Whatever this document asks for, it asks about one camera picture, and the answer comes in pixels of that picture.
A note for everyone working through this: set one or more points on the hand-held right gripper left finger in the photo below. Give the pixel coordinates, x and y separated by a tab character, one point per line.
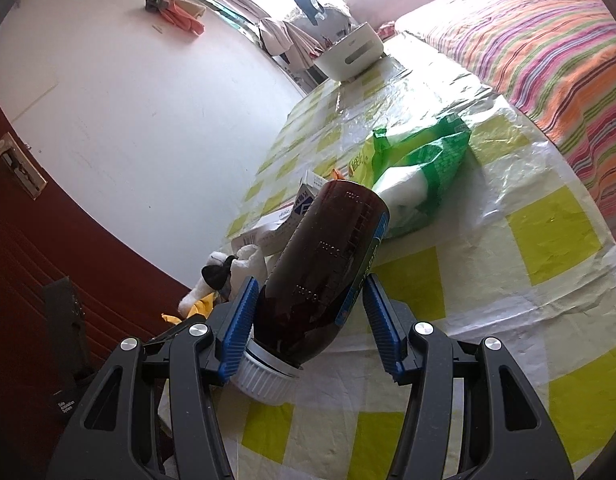
240	325

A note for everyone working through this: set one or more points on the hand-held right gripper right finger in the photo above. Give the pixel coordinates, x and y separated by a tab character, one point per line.
383	320

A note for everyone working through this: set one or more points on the white plush toy black ear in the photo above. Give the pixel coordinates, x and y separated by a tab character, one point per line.
249	259

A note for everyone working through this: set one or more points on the brown bottle with white cap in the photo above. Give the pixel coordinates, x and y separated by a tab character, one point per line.
328	260

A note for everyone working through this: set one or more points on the white and blue medicine box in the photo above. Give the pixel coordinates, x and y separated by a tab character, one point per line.
268	227

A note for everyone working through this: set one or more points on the white plastic bin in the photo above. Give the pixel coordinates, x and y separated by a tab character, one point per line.
348	55

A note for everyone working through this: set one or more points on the yellow peel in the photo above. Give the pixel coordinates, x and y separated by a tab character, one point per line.
203	306

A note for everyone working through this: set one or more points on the reddish brown door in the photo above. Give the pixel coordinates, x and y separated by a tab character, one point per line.
28	270

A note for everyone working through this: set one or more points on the green and white plastic bag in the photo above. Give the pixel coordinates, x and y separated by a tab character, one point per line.
428	160

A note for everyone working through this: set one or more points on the metal door latch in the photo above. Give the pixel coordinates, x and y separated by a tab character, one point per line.
20	166

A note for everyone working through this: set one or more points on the beige tied curtain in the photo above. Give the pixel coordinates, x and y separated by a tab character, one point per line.
288	42

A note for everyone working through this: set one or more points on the white fluffy cover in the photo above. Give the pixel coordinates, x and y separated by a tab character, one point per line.
328	25

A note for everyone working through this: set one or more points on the striped multicolour blanket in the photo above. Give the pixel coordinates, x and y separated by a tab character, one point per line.
538	60

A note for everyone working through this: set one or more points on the orange cloth on wall hook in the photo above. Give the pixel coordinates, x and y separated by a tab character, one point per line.
183	16

